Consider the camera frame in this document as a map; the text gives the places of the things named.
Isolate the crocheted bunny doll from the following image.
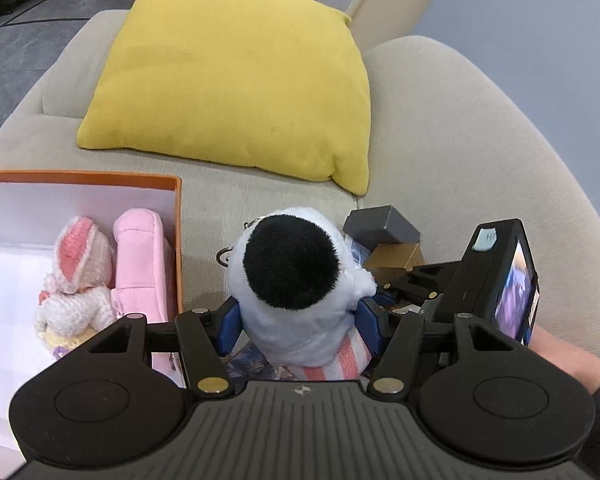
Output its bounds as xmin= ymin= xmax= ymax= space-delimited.
xmin=34 ymin=215 xmax=117 ymax=361

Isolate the brown cardboard box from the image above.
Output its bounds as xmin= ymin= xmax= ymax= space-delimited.
xmin=367 ymin=242 xmax=427 ymax=280

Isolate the pink striped cloth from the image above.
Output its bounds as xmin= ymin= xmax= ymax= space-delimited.
xmin=280 ymin=329 xmax=374 ymax=382

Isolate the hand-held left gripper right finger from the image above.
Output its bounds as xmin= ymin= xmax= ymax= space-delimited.
xmin=355 ymin=295 xmax=526 ymax=396

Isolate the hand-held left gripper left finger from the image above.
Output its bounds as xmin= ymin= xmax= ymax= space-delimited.
xmin=86 ymin=299 xmax=243 ymax=395

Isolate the white plush toy black patch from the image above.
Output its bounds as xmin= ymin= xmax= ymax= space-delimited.
xmin=228 ymin=205 xmax=379 ymax=367

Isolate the orange cardboard box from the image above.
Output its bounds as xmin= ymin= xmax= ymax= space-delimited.
xmin=0 ymin=170 xmax=187 ymax=478

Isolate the dark grey small box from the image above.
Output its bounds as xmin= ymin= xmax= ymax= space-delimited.
xmin=343 ymin=204 xmax=421 ymax=247

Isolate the beige fabric sofa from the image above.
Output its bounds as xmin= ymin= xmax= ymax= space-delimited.
xmin=0 ymin=9 xmax=600 ymax=411

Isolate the yellow cushion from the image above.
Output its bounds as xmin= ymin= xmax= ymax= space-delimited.
xmin=76 ymin=0 xmax=372 ymax=197

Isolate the blue printed packet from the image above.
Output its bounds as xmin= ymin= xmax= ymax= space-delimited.
xmin=346 ymin=236 xmax=375 ymax=267

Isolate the person's right forearm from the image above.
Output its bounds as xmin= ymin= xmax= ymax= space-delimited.
xmin=529 ymin=326 xmax=600 ymax=480

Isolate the pink plush pouch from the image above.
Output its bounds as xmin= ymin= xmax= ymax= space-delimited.
xmin=111 ymin=208 xmax=178 ymax=372

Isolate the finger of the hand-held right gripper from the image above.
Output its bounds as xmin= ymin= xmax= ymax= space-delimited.
xmin=404 ymin=261 xmax=464 ymax=287
xmin=377 ymin=283 xmax=443 ymax=315

